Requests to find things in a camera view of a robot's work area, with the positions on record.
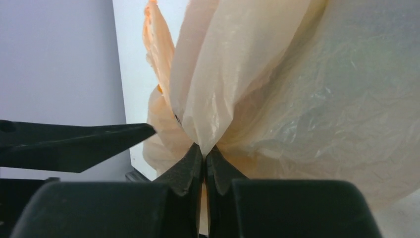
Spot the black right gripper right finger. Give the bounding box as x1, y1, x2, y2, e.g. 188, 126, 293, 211
205, 148, 381, 238

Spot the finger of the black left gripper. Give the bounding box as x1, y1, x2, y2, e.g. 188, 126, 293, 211
0, 120, 156, 173

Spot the translucent orange plastic bag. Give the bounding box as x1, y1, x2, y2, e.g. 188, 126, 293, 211
143, 0, 420, 208

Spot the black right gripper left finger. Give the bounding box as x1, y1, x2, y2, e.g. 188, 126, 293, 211
11, 144, 203, 238

